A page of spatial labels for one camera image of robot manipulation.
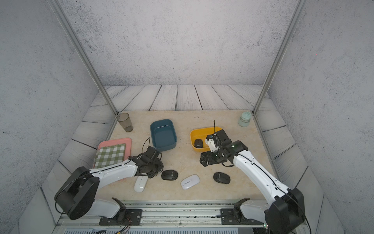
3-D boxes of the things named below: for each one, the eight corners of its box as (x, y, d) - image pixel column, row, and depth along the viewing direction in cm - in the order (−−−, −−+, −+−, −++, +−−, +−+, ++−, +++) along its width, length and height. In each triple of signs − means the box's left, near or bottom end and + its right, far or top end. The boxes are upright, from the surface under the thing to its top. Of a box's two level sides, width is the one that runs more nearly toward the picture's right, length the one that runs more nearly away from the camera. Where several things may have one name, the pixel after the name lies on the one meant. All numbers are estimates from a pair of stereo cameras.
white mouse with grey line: (183, 191, 84) (183, 189, 82) (179, 181, 87) (179, 179, 85) (201, 183, 86) (201, 181, 85) (197, 174, 90) (197, 172, 88)
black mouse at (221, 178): (212, 180, 87) (213, 179, 85) (213, 173, 90) (214, 171, 88) (228, 184, 86) (229, 183, 83) (229, 176, 89) (230, 174, 87)
